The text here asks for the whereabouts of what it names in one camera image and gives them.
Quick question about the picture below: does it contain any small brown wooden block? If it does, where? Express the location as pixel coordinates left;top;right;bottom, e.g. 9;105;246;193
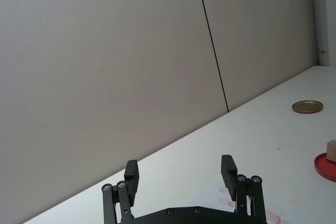
326;139;336;163

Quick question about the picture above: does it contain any white sheet with red print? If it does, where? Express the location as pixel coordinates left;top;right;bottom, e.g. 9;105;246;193
183;176;292;224

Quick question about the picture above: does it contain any grey metal post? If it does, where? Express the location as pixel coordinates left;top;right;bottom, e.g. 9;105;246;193
312;0;328;65

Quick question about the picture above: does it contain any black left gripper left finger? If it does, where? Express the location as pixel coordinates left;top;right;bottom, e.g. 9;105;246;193
101;159;140;224

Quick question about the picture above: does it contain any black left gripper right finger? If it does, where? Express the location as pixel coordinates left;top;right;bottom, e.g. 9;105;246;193
220;154;268;224

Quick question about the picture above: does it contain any round gold lid, red rim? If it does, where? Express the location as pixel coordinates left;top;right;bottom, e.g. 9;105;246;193
291;100;323;115

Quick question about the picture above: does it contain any round red plate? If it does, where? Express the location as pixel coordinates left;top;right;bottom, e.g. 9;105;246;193
313;152;336;183

